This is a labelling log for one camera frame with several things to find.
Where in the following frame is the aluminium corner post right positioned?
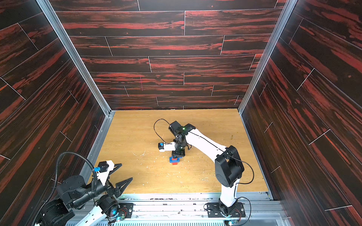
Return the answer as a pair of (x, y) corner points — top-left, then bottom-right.
(238, 0), (297, 118)

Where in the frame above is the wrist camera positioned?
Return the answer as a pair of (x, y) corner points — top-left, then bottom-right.
(94, 160), (115, 174)
(158, 142), (175, 152)

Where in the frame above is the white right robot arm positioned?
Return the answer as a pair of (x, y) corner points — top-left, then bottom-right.
(174, 128), (245, 216)

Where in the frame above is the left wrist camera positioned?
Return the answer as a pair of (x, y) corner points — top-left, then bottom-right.
(94, 160), (115, 174)

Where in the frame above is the long blue lego brick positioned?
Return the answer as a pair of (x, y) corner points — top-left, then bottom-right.
(169, 157), (180, 163)

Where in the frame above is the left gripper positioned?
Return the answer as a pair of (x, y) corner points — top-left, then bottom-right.
(73, 163), (133, 209)

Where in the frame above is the black corrugated left hose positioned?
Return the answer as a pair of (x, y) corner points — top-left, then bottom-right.
(31, 152), (98, 226)

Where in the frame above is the aluminium front rail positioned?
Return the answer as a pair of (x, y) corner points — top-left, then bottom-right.
(113, 192), (291, 226)

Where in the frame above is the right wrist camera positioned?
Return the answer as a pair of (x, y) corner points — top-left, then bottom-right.
(158, 142), (175, 152)

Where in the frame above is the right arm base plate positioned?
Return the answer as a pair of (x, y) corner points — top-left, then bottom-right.
(204, 201), (246, 218)

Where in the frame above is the aluminium corner post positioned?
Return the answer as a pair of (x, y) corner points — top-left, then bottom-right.
(36, 0), (114, 117)
(238, 0), (297, 118)

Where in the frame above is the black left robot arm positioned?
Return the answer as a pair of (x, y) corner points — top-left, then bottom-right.
(34, 161), (133, 226)

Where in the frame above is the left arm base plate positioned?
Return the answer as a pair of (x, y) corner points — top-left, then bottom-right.
(117, 202), (134, 220)

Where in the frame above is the black right camera cable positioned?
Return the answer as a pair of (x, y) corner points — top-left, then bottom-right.
(153, 118), (172, 143)

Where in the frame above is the aluminium corner post left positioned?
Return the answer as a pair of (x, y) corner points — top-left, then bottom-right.
(36, 0), (114, 117)

